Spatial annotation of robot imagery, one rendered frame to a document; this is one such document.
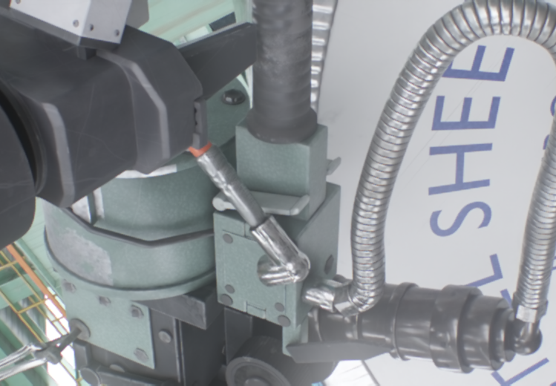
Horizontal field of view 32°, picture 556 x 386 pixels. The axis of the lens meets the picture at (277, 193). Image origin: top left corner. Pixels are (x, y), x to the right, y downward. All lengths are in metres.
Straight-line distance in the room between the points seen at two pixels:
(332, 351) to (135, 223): 0.15
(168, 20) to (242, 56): 5.24
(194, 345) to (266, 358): 0.05
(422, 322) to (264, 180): 0.16
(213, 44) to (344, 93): 0.33
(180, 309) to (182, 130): 0.27
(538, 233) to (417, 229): 0.27
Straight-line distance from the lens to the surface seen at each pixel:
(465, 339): 0.67
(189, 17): 5.69
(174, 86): 0.40
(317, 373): 0.76
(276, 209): 0.58
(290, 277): 0.58
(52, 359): 0.72
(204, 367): 0.75
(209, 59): 0.44
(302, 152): 0.57
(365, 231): 0.57
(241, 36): 0.45
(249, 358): 0.71
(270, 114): 0.56
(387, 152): 0.53
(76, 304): 0.73
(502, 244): 0.87
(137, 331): 0.70
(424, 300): 0.69
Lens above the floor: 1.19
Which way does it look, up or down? 9 degrees up
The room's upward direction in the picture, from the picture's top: 115 degrees counter-clockwise
